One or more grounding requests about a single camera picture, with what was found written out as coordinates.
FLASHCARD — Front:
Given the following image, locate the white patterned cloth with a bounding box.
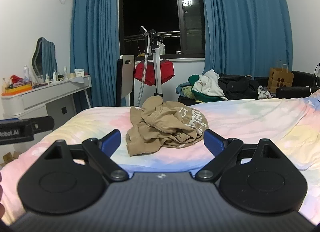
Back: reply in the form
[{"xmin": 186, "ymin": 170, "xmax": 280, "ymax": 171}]
[{"xmin": 257, "ymin": 86, "xmax": 273, "ymax": 99}]

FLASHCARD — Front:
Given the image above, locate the garment steamer stand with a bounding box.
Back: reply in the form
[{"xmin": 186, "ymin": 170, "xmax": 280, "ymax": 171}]
[{"xmin": 136, "ymin": 25, "xmax": 164, "ymax": 107}]

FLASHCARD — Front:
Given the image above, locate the wavy framed mirror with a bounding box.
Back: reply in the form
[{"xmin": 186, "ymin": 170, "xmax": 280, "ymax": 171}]
[{"xmin": 31, "ymin": 37, "xmax": 58, "ymax": 78}]

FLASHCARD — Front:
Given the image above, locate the black and grey chair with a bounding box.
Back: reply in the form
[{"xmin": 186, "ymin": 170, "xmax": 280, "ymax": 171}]
[{"xmin": 116, "ymin": 54, "xmax": 136, "ymax": 108}]

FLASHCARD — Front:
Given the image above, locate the white garment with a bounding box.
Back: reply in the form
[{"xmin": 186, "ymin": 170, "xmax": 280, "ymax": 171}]
[{"xmin": 193, "ymin": 69, "xmax": 227, "ymax": 97}]

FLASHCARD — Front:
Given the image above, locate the white cable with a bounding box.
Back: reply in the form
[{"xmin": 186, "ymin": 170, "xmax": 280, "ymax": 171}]
[{"xmin": 307, "ymin": 63, "xmax": 320, "ymax": 91}]

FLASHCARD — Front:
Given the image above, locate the white dressing table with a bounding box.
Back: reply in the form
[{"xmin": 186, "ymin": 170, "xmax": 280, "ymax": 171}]
[{"xmin": 1, "ymin": 74, "xmax": 92, "ymax": 120}]

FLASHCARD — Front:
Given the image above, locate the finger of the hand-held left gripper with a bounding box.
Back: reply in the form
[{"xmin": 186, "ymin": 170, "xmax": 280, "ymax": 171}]
[{"xmin": 31, "ymin": 116, "xmax": 55, "ymax": 131}]

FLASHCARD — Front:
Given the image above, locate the blue curtain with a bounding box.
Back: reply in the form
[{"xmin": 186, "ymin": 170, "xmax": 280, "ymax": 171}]
[
  {"xmin": 70, "ymin": 0, "xmax": 122, "ymax": 109},
  {"xmin": 200, "ymin": 0, "xmax": 293, "ymax": 80}
]

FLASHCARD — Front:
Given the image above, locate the cardboard box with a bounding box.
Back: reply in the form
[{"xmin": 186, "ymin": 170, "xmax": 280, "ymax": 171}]
[{"xmin": 0, "ymin": 150, "xmax": 21, "ymax": 170}]

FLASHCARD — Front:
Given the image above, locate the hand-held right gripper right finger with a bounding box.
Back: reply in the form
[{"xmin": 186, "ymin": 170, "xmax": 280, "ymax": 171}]
[{"xmin": 195, "ymin": 129, "xmax": 282, "ymax": 181}]

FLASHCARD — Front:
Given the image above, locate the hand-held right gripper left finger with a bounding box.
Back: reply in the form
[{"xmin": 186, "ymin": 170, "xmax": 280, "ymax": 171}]
[{"xmin": 44, "ymin": 129, "xmax": 129, "ymax": 181}]

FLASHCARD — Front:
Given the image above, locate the pastel bed sheet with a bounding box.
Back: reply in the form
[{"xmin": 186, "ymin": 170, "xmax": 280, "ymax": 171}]
[{"xmin": 0, "ymin": 92, "xmax": 320, "ymax": 225}]

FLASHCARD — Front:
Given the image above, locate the red garment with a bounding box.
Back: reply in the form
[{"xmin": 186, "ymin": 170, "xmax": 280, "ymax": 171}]
[{"xmin": 134, "ymin": 59, "xmax": 175, "ymax": 86}]

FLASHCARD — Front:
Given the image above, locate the black sofa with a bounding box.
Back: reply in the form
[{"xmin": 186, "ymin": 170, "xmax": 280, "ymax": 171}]
[{"xmin": 275, "ymin": 71, "xmax": 320, "ymax": 99}]

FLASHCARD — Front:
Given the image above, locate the brown paper bag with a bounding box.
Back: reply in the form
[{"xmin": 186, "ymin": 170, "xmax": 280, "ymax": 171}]
[{"xmin": 267, "ymin": 61, "xmax": 295, "ymax": 94}]

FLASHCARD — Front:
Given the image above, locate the tan printed t-shirt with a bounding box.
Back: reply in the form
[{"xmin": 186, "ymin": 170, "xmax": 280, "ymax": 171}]
[{"xmin": 125, "ymin": 96, "xmax": 209, "ymax": 157}]

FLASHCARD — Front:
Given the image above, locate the dark framed window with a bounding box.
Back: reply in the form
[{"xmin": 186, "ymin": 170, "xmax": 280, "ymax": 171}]
[{"xmin": 118, "ymin": 0, "xmax": 207, "ymax": 59}]

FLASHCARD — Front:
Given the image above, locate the orange tray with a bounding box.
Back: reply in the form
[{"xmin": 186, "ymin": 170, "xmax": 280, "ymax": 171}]
[{"xmin": 1, "ymin": 83, "xmax": 33, "ymax": 97}]

